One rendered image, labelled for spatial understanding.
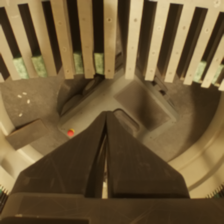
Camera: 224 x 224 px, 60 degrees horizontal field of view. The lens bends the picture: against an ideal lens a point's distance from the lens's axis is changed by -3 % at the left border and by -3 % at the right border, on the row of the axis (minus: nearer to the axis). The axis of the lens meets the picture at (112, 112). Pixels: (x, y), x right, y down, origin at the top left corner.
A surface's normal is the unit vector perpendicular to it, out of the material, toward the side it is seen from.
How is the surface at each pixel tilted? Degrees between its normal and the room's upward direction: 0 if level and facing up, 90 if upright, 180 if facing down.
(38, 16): 0
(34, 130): 25
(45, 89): 0
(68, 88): 0
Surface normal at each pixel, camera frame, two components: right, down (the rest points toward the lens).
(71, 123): 0.00, 0.58
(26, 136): 0.39, 0.42
